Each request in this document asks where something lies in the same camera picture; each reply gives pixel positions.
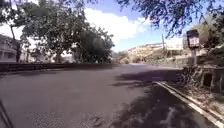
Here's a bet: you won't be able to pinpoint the group of leafy trees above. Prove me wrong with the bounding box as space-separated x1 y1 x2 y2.
71 26 116 64

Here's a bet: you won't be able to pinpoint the distant dry hill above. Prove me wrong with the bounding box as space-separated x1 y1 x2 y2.
111 41 189 66

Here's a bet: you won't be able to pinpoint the pole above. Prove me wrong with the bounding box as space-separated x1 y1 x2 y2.
161 33 166 52

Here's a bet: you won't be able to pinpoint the grey asphalt road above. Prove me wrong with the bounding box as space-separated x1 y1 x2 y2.
0 63 216 128

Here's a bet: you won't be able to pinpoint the pale hillside building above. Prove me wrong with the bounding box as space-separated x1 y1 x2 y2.
144 38 185 52

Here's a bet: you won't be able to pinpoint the large leafy tree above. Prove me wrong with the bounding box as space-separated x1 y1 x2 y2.
0 0 88 64

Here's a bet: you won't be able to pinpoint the dry dirt verge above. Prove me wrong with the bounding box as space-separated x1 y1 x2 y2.
163 79 224 118

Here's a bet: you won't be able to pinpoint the white painted road lines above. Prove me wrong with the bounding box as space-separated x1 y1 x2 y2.
153 80 224 128

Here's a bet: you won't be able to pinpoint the bushes on bank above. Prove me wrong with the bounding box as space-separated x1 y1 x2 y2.
199 13 224 66

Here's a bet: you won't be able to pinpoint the low dark roadside wall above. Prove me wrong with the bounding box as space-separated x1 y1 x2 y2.
0 62 116 73

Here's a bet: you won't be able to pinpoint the sign on post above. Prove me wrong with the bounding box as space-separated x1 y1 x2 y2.
185 29 201 68

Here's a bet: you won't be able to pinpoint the low stone block wall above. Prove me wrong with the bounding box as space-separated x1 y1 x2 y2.
181 65 224 95

